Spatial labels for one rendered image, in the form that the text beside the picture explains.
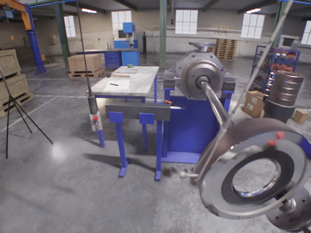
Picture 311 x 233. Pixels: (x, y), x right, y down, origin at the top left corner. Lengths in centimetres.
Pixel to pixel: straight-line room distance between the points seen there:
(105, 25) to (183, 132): 1293
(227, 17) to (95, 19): 998
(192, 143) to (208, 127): 30
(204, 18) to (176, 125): 1175
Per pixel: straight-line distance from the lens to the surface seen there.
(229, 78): 173
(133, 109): 151
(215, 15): 1345
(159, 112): 148
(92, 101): 103
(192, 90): 152
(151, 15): 1333
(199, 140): 216
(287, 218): 84
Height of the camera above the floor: 149
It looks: 29 degrees down
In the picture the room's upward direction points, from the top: straight up
